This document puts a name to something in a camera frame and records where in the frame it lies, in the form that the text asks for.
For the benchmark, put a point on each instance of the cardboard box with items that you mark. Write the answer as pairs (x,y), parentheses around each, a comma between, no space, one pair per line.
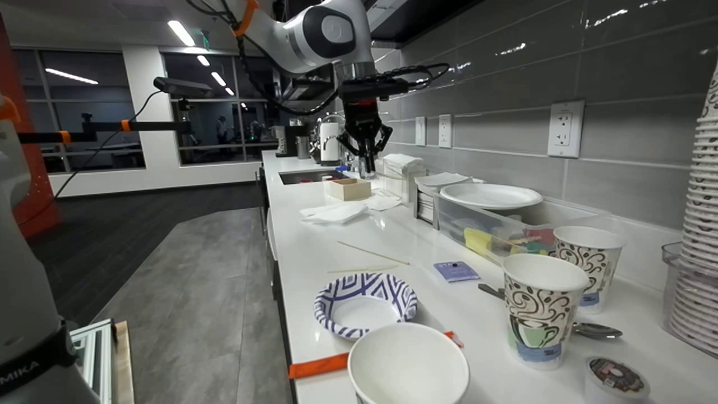
(347,190)

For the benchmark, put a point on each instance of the purple square card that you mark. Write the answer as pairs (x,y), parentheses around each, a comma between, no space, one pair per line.
(455,272)

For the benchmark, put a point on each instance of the clear plastic container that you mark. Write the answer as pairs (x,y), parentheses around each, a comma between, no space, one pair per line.
(495,234)

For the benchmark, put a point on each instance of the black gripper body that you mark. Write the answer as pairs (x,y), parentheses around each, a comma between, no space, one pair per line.
(361,117)

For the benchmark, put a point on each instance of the steel coffee urn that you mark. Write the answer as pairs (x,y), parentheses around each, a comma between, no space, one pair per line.
(327,150)

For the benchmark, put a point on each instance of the white napkin pile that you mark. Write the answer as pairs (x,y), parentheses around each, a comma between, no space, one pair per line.
(333,214)

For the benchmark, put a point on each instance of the blue patterned paper bowl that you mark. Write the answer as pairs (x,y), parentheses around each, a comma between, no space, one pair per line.
(356,303)

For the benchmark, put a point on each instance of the white light switch plate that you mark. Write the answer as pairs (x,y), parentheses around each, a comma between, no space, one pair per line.
(419,130)

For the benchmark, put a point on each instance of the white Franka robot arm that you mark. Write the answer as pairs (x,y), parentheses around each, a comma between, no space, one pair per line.
(333,32)

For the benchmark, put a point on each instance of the metal napkin holder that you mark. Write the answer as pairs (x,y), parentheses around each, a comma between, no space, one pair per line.
(426,193)

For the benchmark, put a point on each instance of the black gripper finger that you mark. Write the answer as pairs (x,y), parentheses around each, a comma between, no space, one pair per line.
(374,152)
(356,162)

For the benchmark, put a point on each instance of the black camera tripod boom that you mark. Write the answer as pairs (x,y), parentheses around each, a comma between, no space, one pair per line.
(181,91)

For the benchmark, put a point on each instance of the round patterned lid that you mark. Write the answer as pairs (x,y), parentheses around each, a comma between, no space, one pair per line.
(613,383)

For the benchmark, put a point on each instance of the patterned paper cup back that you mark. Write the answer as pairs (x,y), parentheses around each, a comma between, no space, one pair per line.
(595,253)

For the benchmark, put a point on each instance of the white wall outlet right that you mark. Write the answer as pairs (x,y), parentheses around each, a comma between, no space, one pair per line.
(566,124)

